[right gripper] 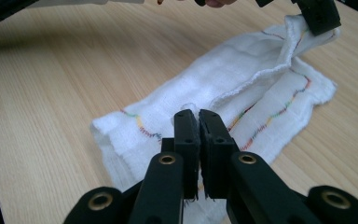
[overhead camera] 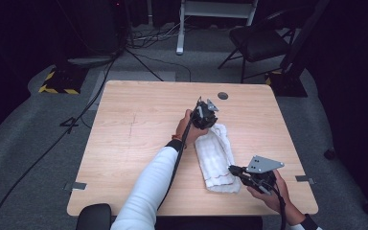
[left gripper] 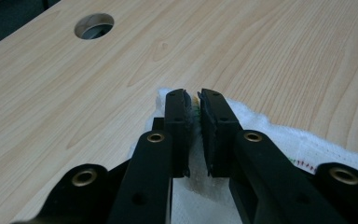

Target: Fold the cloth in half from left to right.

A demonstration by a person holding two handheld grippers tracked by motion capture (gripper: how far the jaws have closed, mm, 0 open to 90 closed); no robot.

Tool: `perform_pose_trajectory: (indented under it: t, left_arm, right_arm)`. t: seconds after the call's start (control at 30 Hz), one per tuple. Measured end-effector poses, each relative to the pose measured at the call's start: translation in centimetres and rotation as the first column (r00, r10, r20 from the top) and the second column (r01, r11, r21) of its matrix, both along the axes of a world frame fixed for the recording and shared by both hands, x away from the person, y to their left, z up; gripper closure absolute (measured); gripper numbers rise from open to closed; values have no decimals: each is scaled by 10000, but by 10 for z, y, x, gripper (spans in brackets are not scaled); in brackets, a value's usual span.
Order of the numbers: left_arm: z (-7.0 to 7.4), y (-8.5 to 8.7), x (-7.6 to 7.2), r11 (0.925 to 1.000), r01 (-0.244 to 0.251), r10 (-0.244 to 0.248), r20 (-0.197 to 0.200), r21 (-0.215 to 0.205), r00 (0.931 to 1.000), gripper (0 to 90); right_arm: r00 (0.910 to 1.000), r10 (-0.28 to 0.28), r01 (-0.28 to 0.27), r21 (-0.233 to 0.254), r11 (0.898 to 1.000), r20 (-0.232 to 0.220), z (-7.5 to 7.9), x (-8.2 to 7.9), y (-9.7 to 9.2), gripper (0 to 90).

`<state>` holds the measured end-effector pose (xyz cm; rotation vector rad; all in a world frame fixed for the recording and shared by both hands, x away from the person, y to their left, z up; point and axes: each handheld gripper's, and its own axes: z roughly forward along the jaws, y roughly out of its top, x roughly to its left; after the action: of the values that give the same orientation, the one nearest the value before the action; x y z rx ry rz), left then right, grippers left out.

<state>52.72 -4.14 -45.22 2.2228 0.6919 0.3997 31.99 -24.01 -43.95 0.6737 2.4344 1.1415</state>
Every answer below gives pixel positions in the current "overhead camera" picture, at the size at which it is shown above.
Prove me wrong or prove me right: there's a white desk frame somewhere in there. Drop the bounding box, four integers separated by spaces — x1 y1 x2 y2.
175 0 260 57

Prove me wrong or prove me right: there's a black stand with striped base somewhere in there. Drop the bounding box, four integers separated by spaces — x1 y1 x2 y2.
37 0 90 96

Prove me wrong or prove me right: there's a grey tape piece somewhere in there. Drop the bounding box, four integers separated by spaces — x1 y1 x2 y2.
294 174 317 186
64 180 88 193

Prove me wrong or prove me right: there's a thin curved black floor cable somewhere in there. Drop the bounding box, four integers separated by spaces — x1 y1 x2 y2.
133 52 193 83

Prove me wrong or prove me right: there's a person's left hand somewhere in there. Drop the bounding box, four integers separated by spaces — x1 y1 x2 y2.
174 108 210 150

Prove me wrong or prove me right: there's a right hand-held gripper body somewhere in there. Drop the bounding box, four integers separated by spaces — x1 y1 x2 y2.
245 154 286 196

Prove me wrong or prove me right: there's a thick black floor cable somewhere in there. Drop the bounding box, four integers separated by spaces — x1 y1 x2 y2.
0 56 120 230

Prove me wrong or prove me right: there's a black folding chair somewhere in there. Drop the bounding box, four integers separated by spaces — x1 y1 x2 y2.
217 8 297 84

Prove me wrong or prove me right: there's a black chair armrest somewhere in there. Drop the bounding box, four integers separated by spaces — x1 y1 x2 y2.
75 203 113 230

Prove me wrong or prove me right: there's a black equipment cabinet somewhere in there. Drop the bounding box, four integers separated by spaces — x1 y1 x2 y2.
76 0 130 67

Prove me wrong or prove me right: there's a person's right hand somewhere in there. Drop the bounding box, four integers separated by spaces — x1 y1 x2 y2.
246 169 291 215

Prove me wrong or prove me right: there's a left hand-held gripper black cable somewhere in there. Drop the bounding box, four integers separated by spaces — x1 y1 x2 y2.
156 101 202 212

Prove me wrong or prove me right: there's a right hand-held gripper black cable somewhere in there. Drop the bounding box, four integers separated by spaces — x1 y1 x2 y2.
269 181 288 230

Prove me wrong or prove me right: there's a bundle of floor cables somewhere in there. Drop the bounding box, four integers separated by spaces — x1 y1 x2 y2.
127 22 186 50

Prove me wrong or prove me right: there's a black caster wheel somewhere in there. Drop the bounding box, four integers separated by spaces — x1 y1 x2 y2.
323 148 337 161

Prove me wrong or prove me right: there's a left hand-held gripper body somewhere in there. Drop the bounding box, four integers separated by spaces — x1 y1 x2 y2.
191 96 220 130

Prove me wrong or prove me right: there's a person's dark clothing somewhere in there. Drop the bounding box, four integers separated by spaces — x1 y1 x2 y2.
154 216 264 230

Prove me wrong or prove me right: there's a thin straight black floor cable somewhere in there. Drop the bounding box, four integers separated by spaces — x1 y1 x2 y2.
124 47 165 82

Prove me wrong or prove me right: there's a hand-held gripper black cable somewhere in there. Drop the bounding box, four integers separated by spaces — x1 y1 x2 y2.
156 101 202 212
269 181 288 230

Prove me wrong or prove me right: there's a white towel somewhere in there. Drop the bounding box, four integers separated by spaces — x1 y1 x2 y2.
194 123 242 195

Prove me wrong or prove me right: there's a slanted black stand striped base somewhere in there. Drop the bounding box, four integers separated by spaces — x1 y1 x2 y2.
264 0 331 98

